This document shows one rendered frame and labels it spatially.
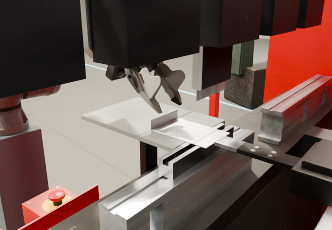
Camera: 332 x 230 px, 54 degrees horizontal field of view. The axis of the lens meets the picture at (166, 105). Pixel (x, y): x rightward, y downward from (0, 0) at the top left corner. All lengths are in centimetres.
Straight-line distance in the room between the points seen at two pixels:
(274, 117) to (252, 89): 290
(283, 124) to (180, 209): 45
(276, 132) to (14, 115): 90
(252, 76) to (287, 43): 236
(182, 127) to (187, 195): 15
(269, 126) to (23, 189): 94
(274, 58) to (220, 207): 93
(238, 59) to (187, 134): 321
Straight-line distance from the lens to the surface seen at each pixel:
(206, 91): 59
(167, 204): 53
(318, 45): 141
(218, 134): 64
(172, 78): 68
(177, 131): 64
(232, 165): 69
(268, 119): 93
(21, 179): 138
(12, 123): 131
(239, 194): 70
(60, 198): 83
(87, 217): 64
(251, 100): 385
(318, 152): 54
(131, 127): 67
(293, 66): 145
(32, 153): 135
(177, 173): 55
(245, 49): 382
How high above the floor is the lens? 125
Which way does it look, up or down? 19 degrees down
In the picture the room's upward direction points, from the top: straight up
